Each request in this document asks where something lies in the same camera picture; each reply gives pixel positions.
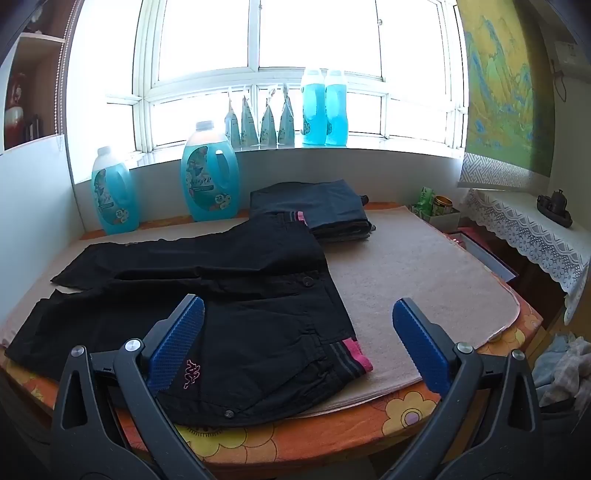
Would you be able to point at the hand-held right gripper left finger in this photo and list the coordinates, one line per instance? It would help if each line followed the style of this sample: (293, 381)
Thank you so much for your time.
(178, 341)

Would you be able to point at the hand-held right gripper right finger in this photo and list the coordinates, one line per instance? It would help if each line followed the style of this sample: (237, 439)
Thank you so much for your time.
(420, 344)

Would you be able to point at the black pants with pink trim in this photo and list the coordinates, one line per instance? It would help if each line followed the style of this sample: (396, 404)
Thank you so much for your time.
(254, 286)

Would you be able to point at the folded dark grey pants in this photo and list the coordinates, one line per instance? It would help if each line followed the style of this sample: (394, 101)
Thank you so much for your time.
(314, 207)

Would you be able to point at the beige towel mat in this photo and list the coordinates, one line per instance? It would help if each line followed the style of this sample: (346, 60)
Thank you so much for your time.
(415, 277)

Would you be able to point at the pink gift box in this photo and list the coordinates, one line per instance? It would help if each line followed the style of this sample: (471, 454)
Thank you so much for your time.
(485, 254)

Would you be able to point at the gold tin can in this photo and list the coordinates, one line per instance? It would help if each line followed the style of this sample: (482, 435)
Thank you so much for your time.
(442, 206)

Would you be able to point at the green carton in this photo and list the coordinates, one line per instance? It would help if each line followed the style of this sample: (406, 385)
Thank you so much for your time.
(425, 203)

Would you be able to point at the pile of light clothes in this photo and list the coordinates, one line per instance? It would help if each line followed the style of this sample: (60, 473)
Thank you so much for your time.
(561, 369)

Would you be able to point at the small blue detergent bottle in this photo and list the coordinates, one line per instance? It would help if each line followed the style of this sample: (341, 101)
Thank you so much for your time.
(115, 198)

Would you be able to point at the white lace cloth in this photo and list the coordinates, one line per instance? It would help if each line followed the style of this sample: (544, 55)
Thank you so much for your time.
(531, 230)

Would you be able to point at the large blue detergent bottle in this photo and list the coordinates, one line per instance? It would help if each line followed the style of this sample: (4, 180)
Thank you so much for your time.
(210, 180)

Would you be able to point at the dark teapot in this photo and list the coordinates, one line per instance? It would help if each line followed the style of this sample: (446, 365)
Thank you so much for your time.
(554, 207)

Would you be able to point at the detergent refill pouch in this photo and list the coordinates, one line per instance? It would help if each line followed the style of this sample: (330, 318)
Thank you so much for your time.
(232, 127)
(249, 124)
(287, 122)
(268, 127)

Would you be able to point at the tall blue detergent bottle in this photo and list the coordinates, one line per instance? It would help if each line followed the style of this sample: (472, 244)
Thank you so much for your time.
(312, 110)
(337, 110)

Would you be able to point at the dark books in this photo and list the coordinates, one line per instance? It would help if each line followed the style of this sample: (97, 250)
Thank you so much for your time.
(33, 129)

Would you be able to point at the red vase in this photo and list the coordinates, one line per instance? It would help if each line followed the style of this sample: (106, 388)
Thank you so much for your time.
(16, 115)

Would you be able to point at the wooden shelf cabinet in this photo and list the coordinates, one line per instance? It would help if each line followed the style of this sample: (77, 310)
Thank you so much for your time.
(41, 50)

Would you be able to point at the landscape wall scroll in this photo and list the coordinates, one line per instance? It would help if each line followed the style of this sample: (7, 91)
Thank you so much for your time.
(498, 92)

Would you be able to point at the white window frame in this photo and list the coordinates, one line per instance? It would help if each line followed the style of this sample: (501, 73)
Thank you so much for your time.
(254, 76)

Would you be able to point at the white wall box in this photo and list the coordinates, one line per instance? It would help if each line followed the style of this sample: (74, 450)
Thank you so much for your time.
(567, 54)

